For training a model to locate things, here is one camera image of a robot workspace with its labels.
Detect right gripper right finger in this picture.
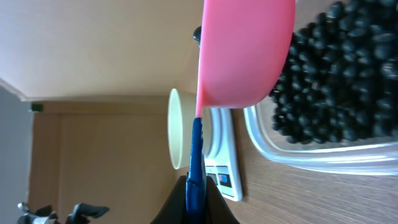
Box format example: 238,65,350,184
203,177,239,224

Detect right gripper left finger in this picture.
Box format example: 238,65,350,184
150,175,188,224

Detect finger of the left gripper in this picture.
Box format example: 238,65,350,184
66,203,110,224

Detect pink scoop blue handle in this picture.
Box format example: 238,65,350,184
185,0,296,223

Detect white digital kitchen scale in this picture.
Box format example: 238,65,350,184
205,108,243,202

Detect white bowl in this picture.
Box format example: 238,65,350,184
167,88,197,169

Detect clear plastic container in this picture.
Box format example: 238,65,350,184
243,103,397,175

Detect black beans in container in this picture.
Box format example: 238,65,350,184
270,0,397,144

